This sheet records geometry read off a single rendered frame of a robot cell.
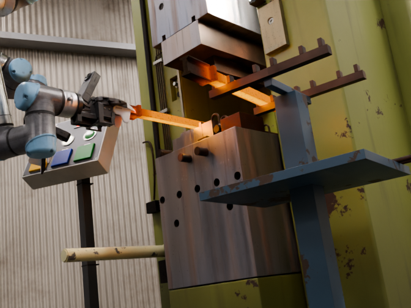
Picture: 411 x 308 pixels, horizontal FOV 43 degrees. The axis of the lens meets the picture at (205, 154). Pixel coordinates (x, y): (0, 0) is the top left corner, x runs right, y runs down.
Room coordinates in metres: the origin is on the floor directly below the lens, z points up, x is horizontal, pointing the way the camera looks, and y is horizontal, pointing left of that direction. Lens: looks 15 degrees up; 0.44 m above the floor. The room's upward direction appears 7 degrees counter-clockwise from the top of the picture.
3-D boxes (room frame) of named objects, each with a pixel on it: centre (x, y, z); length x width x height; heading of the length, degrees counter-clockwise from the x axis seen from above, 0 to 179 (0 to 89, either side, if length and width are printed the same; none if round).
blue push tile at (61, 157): (1.91, 0.54, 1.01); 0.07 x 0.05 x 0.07; 72
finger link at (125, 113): (1.45, 0.22, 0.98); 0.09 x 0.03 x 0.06; 134
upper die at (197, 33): (1.86, -0.10, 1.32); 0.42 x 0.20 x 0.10; 137
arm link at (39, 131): (1.28, 0.43, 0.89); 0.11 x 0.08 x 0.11; 68
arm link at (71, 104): (1.33, 0.36, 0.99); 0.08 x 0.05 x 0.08; 47
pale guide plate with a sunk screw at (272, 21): (1.59, -0.28, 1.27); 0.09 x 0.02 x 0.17; 47
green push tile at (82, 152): (1.88, 0.45, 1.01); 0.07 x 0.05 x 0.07; 72
